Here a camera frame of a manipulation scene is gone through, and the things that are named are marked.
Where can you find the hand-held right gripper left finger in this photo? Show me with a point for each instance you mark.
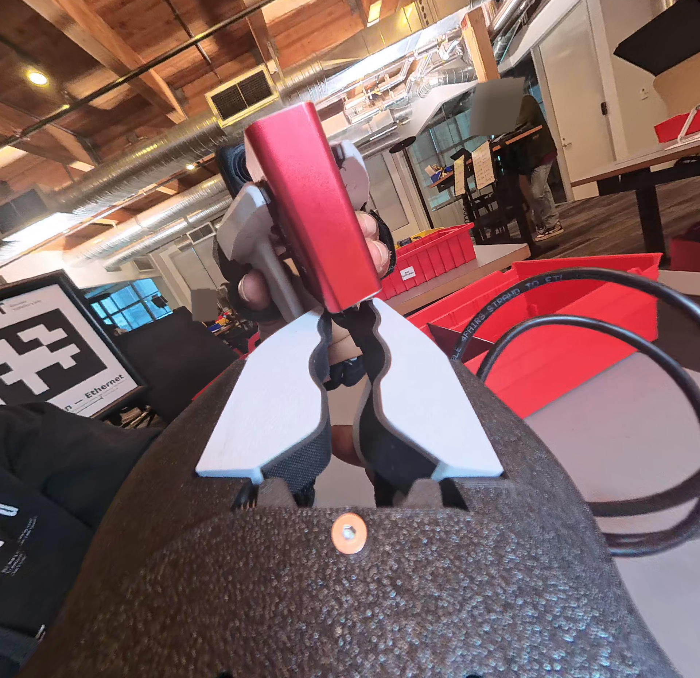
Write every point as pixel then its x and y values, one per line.
pixel 268 404

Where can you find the small red bin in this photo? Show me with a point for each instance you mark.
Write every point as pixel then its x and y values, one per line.
pixel 672 128

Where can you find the framed tag sign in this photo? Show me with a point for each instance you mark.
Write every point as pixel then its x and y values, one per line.
pixel 54 350

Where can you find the red network switch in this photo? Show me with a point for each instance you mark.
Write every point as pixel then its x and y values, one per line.
pixel 311 196

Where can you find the red ribbed bin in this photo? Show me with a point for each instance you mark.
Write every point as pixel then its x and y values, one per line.
pixel 432 257

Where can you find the white door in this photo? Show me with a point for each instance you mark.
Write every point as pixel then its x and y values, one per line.
pixel 574 87

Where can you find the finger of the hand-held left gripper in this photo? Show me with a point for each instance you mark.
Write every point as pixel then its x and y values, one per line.
pixel 249 224
pixel 355 169

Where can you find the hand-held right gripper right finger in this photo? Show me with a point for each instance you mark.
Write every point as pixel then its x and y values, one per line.
pixel 426 410

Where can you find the red plastic bin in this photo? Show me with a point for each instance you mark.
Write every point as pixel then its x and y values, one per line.
pixel 547 371

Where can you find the cardboard box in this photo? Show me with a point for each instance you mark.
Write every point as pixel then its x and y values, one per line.
pixel 672 49

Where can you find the silver ventilation duct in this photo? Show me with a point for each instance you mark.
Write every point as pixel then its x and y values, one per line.
pixel 164 153

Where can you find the person's left hand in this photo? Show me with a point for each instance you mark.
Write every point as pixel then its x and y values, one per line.
pixel 374 240

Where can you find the ceiling air vent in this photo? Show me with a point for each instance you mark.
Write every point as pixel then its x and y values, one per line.
pixel 243 95

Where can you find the black leg desk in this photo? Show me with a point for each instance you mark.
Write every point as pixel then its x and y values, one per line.
pixel 645 166

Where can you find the person's black jacket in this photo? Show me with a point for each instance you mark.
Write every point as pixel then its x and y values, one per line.
pixel 54 470

